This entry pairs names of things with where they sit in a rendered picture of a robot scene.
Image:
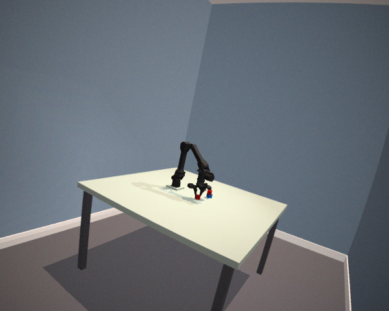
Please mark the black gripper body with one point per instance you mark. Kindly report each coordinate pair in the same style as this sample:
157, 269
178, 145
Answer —
192, 186

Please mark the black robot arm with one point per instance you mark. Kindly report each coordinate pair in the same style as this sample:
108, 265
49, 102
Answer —
204, 171

